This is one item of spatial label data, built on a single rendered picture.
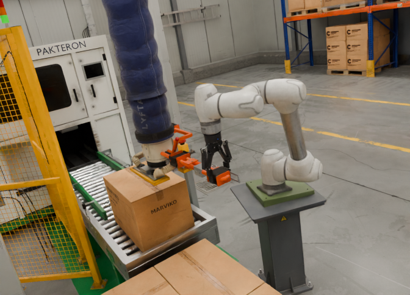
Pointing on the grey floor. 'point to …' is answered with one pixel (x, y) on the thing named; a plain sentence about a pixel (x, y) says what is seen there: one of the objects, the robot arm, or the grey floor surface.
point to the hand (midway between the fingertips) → (219, 174)
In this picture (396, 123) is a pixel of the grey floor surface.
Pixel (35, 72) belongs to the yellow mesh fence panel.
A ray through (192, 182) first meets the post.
